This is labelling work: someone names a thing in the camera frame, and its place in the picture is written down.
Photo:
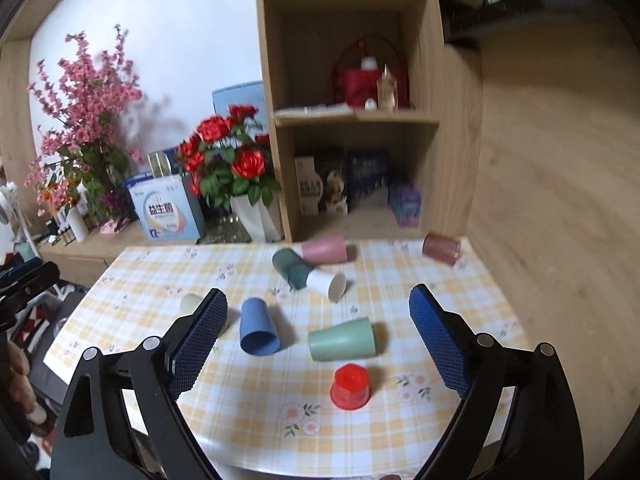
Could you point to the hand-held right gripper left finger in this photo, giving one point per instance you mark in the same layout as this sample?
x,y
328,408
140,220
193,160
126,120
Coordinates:
x,y
200,340

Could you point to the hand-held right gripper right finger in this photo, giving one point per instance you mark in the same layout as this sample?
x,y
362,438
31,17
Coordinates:
x,y
440,340

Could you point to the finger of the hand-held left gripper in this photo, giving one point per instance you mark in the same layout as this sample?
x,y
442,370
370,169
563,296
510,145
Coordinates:
x,y
32,280

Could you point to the cream cup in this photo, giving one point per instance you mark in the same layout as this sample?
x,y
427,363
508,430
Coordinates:
x,y
190,304

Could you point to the blue cup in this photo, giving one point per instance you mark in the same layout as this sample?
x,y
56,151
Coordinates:
x,y
257,325

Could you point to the mauve cup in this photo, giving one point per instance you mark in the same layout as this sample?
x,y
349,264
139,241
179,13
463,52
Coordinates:
x,y
440,248

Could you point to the mint green cup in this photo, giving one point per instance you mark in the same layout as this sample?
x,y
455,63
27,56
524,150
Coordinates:
x,y
342,339

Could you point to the red cup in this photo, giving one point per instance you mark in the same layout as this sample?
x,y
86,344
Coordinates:
x,y
350,385

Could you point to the dark green cup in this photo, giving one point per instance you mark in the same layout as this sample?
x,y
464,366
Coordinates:
x,y
292,267

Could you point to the white cup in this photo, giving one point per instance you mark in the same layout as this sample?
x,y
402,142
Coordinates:
x,y
325,282

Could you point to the pink cup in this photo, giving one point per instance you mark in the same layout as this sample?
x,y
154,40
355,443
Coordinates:
x,y
325,251

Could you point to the person's left hand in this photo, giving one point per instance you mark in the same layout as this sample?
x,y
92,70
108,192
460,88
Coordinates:
x,y
15,367

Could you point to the red patterned cloth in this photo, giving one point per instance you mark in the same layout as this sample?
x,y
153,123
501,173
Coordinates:
x,y
27,325

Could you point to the low wooden cabinet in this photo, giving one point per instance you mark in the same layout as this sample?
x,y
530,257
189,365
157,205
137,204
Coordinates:
x,y
75,256

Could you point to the white plastic bottle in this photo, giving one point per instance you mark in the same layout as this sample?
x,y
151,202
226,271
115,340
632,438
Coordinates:
x,y
77,224

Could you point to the white fan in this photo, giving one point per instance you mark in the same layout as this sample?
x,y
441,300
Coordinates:
x,y
7,210

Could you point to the yellow checked floral tablecloth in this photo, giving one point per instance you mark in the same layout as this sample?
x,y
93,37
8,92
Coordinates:
x,y
250,400

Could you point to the dark glass vase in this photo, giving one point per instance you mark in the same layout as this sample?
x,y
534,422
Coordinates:
x,y
225,227

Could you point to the white faceted vase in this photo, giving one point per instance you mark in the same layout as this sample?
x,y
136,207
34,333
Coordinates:
x,y
257,219

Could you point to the blue and white box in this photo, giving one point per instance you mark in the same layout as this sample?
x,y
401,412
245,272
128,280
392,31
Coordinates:
x,y
167,210

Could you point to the purple box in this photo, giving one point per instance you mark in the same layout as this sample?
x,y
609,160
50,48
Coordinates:
x,y
405,204

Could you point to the clear drinking glass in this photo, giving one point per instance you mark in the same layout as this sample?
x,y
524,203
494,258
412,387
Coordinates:
x,y
159,164

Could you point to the dark blue box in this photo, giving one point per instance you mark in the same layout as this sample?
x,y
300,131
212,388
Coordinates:
x,y
369,175

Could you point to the red rose bouquet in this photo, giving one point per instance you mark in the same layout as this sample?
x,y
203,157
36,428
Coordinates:
x,y
247,165

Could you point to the white tall carton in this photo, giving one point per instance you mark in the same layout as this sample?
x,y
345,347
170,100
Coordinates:
x,y
306,185

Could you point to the pink blossom bouquet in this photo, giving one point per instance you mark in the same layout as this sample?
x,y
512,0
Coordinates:
x,y
95,95

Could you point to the light blue board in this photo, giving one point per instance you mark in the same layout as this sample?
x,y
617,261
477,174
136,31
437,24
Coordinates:
x,y
237,97

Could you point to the glass perfume bottle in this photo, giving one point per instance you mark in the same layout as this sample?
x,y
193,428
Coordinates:
x,y
387,91

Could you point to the stack of papers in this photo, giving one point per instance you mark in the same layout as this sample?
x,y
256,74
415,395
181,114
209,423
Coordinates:
x,y
312,110

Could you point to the red basket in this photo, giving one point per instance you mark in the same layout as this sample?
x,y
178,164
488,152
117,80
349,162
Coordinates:
x,y
357,85

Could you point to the wooden shelf unit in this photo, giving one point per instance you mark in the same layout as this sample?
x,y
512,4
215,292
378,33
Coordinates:
x,y
270,60

